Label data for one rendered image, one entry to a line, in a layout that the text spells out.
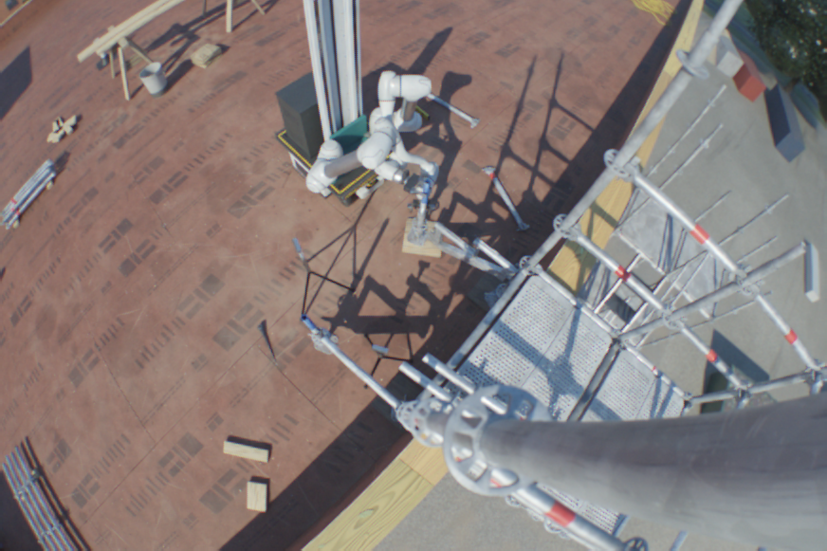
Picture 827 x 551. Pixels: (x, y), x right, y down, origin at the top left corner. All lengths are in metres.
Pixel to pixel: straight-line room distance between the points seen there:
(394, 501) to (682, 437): 1.87
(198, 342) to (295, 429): 1.00
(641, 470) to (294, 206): 3.10
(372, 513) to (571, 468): 1.82
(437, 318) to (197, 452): 2.11
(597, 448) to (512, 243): 2.93
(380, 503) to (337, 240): 1.95
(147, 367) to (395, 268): 2.20
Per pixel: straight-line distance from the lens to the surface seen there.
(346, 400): 2.63
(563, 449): 0.22
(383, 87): 2.24
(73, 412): 3.85
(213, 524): 3.09
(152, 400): 3.20
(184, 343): 3.08
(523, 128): 3.95
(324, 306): 2.75
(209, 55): 5.07
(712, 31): 1.15
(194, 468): 3.04
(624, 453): 0.17
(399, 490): 1.97
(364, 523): 2.02
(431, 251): 2.87
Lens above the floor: 2.61
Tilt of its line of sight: 64 degrees down
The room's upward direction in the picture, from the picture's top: 10 degrees clockwise
